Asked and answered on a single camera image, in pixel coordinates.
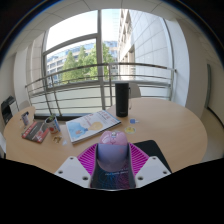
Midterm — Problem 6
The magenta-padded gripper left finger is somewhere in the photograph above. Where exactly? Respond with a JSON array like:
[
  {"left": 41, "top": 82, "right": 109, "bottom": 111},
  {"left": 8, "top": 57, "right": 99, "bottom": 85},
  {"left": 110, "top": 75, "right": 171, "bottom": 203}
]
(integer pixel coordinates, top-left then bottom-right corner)
[{"left": 54, "top": 143, "right": 101, "bottom": 189}]

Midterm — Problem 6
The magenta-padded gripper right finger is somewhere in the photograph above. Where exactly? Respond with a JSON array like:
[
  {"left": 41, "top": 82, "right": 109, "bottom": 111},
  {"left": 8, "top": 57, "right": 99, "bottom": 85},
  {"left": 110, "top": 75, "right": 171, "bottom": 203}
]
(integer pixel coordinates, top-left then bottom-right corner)
[{"left": 126, "top": 143, "right": 172, "bottom": 189}]

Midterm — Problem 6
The pink and lilac computer mouse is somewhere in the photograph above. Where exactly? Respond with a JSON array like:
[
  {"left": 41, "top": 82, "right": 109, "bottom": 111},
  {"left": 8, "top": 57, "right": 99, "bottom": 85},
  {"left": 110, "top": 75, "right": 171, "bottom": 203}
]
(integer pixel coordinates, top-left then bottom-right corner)
[{"left": 96, "top": 130, "right": 129, "bottom": 173}]

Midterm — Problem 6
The black printed mouse pad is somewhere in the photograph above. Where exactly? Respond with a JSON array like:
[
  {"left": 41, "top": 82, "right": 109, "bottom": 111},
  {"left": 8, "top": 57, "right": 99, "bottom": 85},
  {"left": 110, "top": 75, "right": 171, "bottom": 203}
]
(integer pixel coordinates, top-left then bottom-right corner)
[{"left": 89, "top": 139, "right": 173, "bottom": 190}]

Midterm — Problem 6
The yellow round sticker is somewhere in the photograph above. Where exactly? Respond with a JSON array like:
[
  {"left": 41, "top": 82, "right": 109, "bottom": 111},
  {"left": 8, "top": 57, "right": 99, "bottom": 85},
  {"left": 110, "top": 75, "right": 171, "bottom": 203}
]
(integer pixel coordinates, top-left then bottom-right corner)
[{"left": 124, "top": 125, "right": 137, "bottom": 135}]

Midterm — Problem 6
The light open magazine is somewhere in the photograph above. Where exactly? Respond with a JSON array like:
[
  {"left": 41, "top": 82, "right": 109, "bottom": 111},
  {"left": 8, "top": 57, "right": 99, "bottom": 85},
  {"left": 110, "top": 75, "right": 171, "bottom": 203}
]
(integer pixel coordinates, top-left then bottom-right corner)
[{"left": 65, "top": 109, "right": 122, "bottom": 145}]

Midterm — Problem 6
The dark red magazine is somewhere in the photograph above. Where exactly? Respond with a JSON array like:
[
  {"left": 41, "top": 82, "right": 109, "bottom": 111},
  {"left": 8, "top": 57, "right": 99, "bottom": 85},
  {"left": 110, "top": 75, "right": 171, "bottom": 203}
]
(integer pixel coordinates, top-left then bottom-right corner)
[{"left": 21, "top": 119, "right": 51, "bottom": 144}]

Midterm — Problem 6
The small printed cup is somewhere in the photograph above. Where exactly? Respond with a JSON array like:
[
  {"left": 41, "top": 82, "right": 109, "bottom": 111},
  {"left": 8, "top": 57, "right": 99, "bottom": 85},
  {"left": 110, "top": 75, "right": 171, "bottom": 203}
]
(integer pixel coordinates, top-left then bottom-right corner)
[{"left": 20, "top": 111, "right": 31, "bottom": 127}]

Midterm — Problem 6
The white chair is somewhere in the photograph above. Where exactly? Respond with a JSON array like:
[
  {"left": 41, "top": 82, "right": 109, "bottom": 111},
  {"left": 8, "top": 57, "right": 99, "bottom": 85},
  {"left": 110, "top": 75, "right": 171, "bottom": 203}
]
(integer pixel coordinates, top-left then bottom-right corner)
[
  {"left": 0, "top": 131, "right": 8, "bottom": 159},
  {"left": 128, "top": 82, "right": 142, "bottom": 100},
  {"left": 18, "top": 99, "right": 31, "bottom": 111}
]

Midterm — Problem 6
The black cylindrical bottle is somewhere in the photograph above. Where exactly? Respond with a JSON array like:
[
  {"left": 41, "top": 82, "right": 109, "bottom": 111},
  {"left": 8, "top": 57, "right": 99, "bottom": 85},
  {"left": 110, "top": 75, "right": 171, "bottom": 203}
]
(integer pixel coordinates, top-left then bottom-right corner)
[{"left": 114, "top": 82, "right": 130, "bottom": 118}]

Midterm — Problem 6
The grey door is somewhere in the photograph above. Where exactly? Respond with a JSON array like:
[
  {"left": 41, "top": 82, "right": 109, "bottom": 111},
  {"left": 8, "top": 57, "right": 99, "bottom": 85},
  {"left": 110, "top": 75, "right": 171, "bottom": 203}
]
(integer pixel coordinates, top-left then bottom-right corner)
[{"left": 206, "top": 63, "right": 213, "bottom": 108}]

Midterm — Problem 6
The grey metal balcony railing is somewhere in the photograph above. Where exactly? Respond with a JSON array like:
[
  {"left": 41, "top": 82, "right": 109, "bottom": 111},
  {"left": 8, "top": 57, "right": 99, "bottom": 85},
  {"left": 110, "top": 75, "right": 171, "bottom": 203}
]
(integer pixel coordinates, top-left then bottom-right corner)
[{"left": 24, "top": 62, "right": 177, "bottom": 116}]

